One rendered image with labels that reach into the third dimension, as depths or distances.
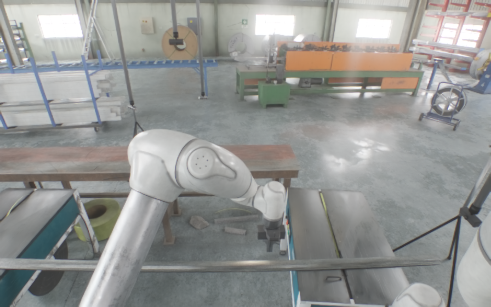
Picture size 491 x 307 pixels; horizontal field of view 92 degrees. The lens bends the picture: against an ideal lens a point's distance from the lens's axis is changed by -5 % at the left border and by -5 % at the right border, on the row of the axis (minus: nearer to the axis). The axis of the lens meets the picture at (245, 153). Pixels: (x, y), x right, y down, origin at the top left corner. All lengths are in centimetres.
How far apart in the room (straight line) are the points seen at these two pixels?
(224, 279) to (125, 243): 168
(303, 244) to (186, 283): 111
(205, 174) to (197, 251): 199
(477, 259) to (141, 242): 62
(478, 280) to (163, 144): 62
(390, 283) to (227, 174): 120
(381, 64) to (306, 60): 214
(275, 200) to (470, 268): 73
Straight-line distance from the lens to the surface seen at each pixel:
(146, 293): 233
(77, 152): 269
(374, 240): 174
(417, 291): 80
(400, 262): 167
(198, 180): 53
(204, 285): 227
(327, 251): 158
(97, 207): 299
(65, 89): 516
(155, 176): 63
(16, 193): 249
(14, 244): 200
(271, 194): 106
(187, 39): 1173
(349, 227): 176
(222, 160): 53
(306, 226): 168
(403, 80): 832
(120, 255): 67
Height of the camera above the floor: 189
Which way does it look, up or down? 29 degrees down
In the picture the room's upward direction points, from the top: 1 degrees clockwise
